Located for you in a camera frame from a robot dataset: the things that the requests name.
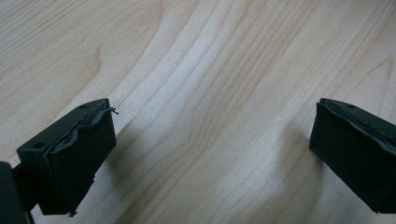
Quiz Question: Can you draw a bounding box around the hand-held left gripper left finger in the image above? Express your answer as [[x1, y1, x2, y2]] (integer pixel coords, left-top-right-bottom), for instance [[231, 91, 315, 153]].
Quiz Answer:
[[16, 98, 120, 217]]

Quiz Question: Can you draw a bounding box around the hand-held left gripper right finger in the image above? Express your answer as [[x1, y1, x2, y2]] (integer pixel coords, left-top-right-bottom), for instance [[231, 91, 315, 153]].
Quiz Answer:
[[308, 97, 396, 215]]

